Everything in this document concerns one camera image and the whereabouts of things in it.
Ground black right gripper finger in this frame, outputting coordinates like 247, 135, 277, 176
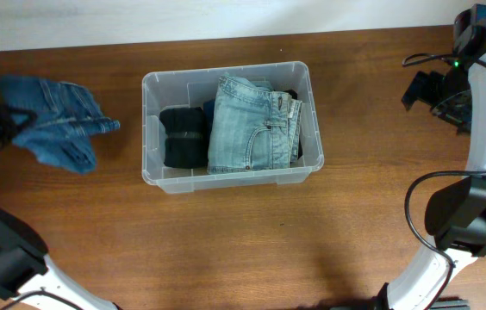
429, 71, 445, 106
402, 71, 432, 111

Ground dark blue jeans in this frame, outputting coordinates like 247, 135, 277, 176
0, 76, 121, 174

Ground black garment with tape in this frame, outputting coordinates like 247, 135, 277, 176
159, 108, 209, 169
286, 90, 302, 163

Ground light blue jeans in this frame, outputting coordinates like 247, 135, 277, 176
208, 75, 302, 174

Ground teal blue garment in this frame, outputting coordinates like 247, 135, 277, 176
202, 99, 215, 127

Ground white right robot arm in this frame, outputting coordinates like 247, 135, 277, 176
368, 4, 486, 309

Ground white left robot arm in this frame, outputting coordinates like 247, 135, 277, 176
0, 105, 119, 310

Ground clear plastic storage bin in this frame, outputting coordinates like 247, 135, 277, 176
141, 61, 325, 194

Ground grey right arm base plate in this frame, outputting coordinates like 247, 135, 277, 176
430, 300, 470, 310

